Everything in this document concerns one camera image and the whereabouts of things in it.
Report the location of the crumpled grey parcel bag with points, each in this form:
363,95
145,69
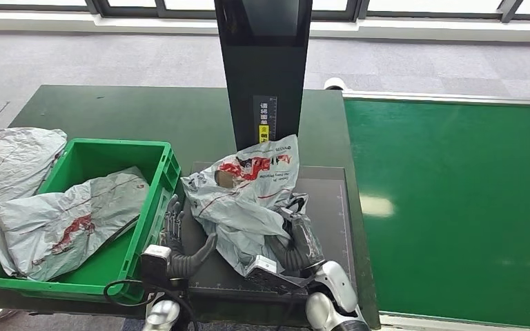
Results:
13,164

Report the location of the green conveyor belt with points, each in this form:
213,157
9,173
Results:
452,182

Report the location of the white window sill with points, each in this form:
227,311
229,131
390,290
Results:
109,23

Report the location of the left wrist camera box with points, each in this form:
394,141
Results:
155,260

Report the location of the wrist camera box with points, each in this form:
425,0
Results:
155,260
265,269

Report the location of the black yellow label sticker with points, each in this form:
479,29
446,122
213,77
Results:
265,114

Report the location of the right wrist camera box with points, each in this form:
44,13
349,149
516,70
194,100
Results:
265,269

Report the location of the black inbound scanner machine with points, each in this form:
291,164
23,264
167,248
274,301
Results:
265,68

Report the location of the dark window frame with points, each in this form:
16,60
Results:
160,10

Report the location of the green plastic crate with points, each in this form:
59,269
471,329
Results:
105,155

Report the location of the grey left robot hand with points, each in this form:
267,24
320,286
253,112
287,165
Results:
180,265

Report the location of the grey parcel bag red stripe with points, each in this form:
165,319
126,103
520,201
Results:
68,214

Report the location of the grey parcel bag torn hole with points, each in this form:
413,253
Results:
242,201

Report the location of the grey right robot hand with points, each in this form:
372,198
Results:
299,246

